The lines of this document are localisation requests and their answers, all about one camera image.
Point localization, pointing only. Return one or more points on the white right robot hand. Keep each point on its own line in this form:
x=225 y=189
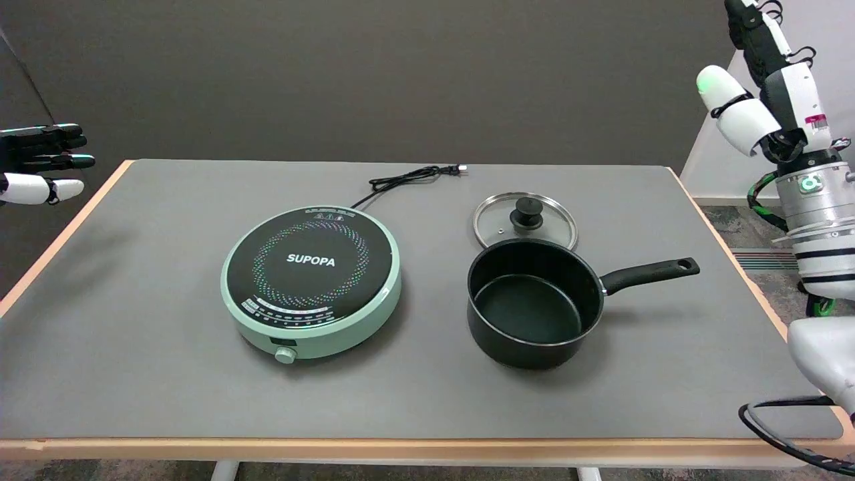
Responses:
x=798 y=93

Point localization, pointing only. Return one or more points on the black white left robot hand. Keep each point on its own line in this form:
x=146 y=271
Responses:
x=30 y=188

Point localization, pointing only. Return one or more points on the black soup pot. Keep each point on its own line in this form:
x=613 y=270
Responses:
x=528 y=314

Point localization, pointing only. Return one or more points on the glass pot lid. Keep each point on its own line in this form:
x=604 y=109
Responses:
x=551 y=217

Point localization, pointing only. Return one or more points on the floor vent grille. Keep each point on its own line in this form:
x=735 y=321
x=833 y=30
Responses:
x=761 y=260

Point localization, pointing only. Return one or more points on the green round induction cooker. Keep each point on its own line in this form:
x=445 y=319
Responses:
x=310 y=267

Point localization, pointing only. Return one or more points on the white table leg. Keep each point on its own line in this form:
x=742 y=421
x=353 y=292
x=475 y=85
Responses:
x=589 y=474
x=224 y=471

